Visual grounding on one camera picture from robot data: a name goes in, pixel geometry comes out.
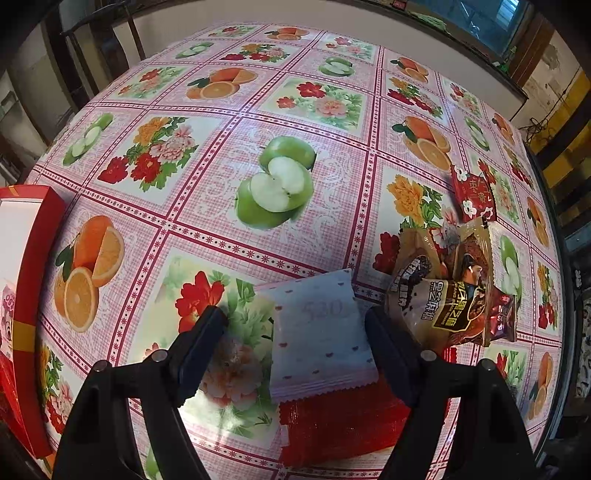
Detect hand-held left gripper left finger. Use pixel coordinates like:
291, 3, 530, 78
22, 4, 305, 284
51, 305, 229, 480

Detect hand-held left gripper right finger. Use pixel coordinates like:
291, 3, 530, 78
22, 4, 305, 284
364, 307, 541, 480

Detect brown gold-label snack bag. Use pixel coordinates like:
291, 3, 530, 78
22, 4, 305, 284
385, 276, 505, 348

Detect white dotted snack packet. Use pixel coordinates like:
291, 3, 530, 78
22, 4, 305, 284
269, 269, 380, 404

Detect large red snack packet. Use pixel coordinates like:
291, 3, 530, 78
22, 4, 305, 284
278, 385, 411, 468

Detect red floral snack packet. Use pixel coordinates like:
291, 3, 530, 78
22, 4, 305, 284
450, 165, 498, 223

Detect red gift box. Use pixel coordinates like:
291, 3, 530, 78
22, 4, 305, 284
0, 184, 66, 459

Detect green cloth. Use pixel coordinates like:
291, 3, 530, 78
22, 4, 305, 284
416, 11, 448, 31

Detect dark wooden chair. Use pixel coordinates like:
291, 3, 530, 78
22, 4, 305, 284
60, 0, 141, 97

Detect barred window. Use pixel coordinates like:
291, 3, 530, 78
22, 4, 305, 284
406, 0, 532, 61

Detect tangled cables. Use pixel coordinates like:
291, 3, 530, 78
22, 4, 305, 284
522, 117, 555, 144

